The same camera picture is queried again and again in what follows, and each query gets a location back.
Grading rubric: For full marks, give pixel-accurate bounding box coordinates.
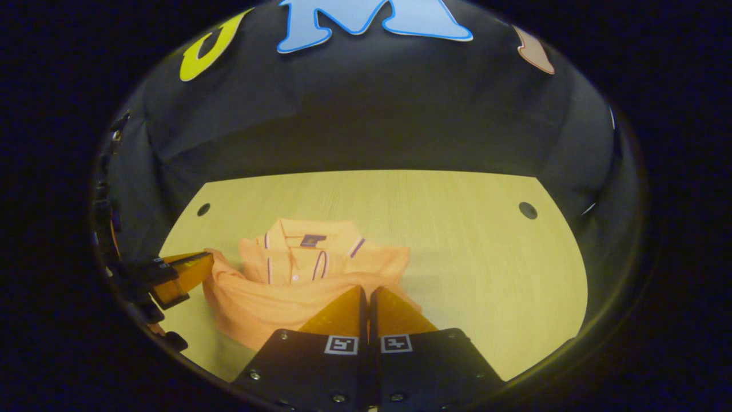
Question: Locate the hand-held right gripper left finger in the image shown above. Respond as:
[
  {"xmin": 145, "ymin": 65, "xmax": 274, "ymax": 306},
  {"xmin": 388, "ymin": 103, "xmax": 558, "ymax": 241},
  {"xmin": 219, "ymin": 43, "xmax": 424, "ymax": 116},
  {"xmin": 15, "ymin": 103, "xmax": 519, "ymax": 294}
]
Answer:
[{"xmin": 232, "ymin": 286, "xmax": 367, "ymax": 411}]

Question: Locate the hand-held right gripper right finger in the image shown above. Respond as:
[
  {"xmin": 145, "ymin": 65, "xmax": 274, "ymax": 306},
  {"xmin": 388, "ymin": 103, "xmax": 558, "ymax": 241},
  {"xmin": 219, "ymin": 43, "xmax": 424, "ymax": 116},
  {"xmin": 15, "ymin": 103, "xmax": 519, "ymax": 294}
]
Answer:
[{"xmin": 369, "ymin": 286, "xmax": 505, "ymax": 411}]

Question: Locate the orange T-shirt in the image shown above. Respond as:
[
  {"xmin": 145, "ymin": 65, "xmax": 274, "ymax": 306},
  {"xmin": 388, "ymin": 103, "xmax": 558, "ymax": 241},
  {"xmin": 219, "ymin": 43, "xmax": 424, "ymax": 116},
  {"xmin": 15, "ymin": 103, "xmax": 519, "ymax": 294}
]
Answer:
[{"xmin": 203, "ymin": 217, "xmax": 425, "ymax": 351}]

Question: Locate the black backdrop cloth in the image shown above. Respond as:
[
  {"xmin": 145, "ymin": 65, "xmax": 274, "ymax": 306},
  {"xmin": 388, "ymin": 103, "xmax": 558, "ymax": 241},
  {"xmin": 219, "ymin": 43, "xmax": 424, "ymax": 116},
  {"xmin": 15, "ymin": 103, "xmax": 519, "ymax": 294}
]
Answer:
[{"xmin": 90, "ymin": 0, "xmax": 648, "ymax": 355}]

